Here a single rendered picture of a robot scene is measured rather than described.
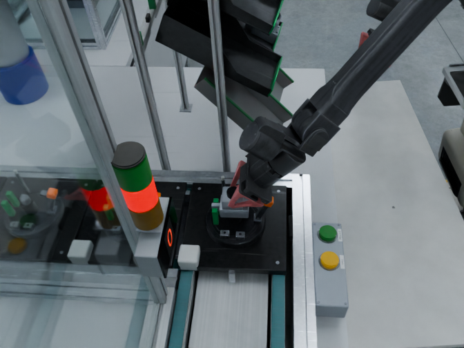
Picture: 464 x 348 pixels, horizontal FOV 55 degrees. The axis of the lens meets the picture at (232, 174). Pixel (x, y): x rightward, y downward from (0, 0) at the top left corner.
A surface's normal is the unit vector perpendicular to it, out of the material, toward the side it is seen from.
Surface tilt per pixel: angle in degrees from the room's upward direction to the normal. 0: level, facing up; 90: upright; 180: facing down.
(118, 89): 0
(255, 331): 0
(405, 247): 0
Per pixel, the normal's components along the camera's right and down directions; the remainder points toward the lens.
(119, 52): -0.04, -0.64
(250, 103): 0.65, -0.34
